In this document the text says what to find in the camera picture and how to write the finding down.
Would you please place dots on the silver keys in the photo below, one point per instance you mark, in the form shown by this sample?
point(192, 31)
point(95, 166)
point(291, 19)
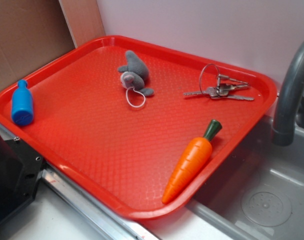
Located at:
point(223, 87)

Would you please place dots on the red plastic tray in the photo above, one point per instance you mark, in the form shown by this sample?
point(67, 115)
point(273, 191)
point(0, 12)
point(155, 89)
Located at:
point(124, 156)

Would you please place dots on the grey plush mouse toy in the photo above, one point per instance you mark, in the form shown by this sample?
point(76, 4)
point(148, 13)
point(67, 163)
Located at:
point(134, 77)

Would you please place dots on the orange plastic toy carrot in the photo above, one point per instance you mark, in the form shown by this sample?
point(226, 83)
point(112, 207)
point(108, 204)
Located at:
point(193, 158)

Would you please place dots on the blue plastic toy bottle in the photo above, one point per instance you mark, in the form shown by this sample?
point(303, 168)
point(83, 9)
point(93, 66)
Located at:
point(22, 110)

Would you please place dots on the grey toy sink faucet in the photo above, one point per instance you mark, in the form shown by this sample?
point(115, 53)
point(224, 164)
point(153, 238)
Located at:
point(290, 105)

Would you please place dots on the grey plastic toy sink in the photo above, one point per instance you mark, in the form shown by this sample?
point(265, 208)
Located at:
point(258, 191)

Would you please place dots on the brown cardboard panel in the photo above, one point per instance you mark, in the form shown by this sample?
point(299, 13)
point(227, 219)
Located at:
point(35, 32)

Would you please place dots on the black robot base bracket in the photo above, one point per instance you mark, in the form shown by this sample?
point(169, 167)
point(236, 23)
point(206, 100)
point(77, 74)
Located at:
point(20, 170)

